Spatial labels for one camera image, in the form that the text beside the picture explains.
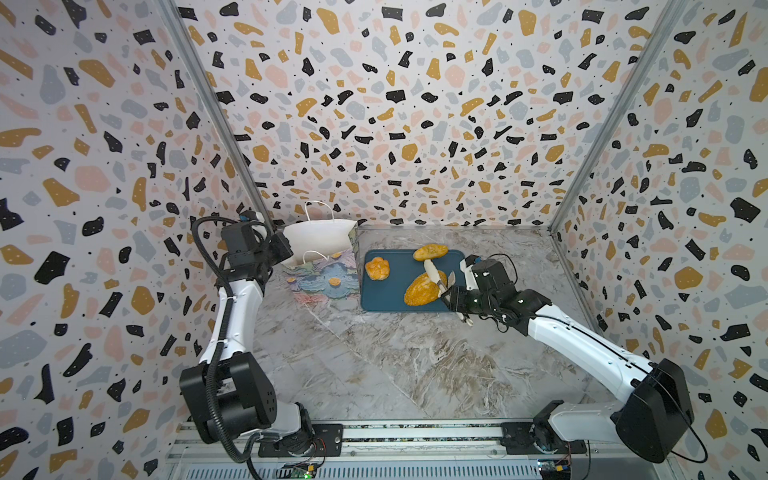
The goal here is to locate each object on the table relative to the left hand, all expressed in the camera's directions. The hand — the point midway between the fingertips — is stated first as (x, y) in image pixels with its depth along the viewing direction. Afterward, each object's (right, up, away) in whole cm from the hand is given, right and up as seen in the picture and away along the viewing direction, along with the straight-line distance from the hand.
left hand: (287, 233), depth 81 cm
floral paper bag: (+9, -9, +3) cm, 13 cm away
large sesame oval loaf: (+38, -18, +16) cm, 45 cm away
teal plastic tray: (+26, -19, +20) cm, 38 cm away
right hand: (+42, -16, -1) cm, 45 cm away
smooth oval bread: (+41, -5, +29) cm, 51 cm away
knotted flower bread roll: (+22, -11, +23) cm, 34 cm away
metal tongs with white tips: (+40, -12, +3) cm, 42 cm away
